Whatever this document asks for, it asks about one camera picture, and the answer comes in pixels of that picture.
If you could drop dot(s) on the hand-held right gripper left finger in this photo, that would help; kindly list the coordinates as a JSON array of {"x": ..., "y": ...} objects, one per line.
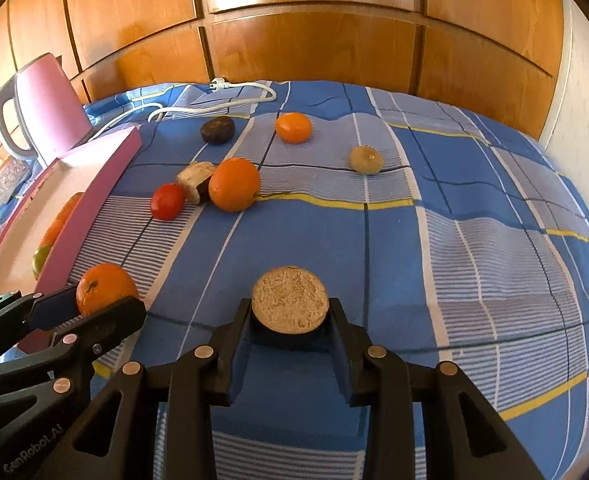
[{"x": 238, "y": 360}]

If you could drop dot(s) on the blue plaid blanket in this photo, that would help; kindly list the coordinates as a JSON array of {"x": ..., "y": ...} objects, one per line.
[{"x": 424, "y": 260}]

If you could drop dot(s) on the carrot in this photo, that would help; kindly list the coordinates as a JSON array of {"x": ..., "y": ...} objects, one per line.
[{"x": 60, "y": 221}]

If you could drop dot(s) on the small mandarin orange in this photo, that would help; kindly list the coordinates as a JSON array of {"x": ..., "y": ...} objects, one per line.
[{"x": 293, "y": 127}]

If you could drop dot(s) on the pink electric kettle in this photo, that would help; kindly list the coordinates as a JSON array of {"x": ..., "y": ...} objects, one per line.
[{"x": 49, "y": 110}]

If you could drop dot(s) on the beige cube food piece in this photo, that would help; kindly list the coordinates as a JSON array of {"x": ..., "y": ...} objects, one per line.
[{"x": 194, "y": 172}]

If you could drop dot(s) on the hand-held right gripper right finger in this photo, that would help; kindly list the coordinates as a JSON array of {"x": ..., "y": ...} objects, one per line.
[{"x": 345, "y": 360}]

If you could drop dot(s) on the green pear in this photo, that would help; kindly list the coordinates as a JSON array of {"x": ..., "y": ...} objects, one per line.
[{"x": 41, "y": 261}]

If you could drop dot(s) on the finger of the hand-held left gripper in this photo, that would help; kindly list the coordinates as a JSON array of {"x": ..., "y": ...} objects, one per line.
[
  {"x": 54, "y": 306},
  {"x": 109, "y": 321}
]

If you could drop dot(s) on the pink cardboard box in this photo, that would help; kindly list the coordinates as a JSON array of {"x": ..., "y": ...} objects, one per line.
[{"x": 97, "y": 200}]

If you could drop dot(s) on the silver embossed tissue box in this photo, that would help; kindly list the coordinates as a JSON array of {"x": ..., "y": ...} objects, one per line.
[{"x": 7, "y": 181}]

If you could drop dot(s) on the tan round fruit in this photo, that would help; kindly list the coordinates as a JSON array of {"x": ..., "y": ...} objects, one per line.
[{"x": 367, "y": 160}]

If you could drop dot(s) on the dark cylindrical food piece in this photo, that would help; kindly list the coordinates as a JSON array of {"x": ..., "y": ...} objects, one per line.
[{"x": 289, "y": 300}]

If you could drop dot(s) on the red tomato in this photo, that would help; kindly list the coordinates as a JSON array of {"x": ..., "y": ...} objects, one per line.
[{"x": 168, "y": 202}]

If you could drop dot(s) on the wooden wardrobe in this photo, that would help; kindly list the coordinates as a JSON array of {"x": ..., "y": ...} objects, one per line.
[{"x": 299, "y": 40}]

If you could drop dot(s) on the dark brown round fruit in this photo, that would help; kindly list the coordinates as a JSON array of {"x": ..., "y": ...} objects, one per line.
[{"x": 217, "y": 130}]

